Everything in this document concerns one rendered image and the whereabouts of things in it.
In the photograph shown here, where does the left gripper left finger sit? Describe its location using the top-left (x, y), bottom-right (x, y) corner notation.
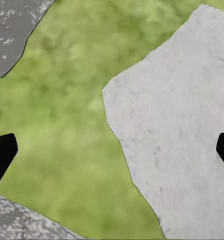
top-left (0, 133), bottom-right (18, 181)

